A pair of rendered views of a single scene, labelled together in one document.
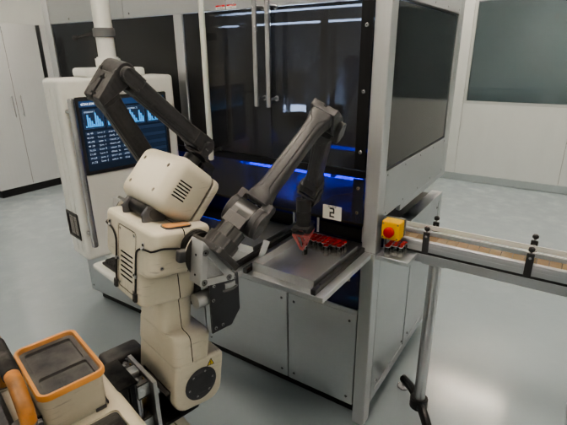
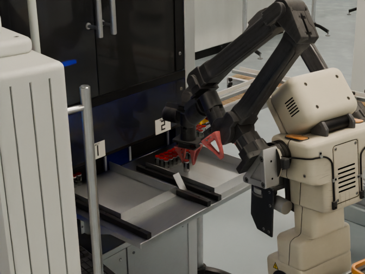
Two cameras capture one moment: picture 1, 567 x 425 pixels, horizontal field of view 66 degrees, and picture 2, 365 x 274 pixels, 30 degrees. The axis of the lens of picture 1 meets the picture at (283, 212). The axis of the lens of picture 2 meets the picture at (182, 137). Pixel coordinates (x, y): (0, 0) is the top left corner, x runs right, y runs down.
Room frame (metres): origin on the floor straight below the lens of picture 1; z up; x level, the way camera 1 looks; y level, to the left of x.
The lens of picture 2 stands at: (1.21, 2.22, 1.93)
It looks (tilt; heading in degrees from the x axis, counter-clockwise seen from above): 21 degrees down; 279
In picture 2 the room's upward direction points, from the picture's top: 1 degrees counter-clockwise
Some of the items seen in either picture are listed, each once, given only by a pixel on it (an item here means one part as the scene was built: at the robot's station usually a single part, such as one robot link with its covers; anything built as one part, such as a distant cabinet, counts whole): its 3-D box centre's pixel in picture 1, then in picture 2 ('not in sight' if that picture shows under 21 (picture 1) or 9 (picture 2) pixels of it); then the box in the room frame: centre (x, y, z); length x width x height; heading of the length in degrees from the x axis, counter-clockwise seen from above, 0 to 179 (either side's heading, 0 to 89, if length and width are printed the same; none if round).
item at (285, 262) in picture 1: (306, 257); (202, 167); (1.49, -0.09, 0.90); 0.34 x 0.26 x 0.04; 146
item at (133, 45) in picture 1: (144, 82); not in sight; (2.27, 0.69, 1.51); 0.49 x 0.01 x 0.59; 56
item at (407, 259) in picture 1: (397, 255); not in sight; (1.57, -0.46, 0.87); 0.14 x 0.13 x 0.02; 146
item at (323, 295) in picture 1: (276, 250); (163, 186); (1.62, 0.03, 0.87); 0.70 x 0.48 x 0.02; 56
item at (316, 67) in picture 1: (318, 88); (140, 1); (1.72, -0.14, 1.51); 0.43 x 0.01 x 0.59; 56
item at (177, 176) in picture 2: (256, 253); (190, 186); (1.51, 0.11, 0.91); 0.14 x 0.03 x 0.06; 146
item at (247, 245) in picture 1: (253, 230); (114, 190); (1.77, 0.13, 0.90); 0.34 x 0.26 x 0.04; 146
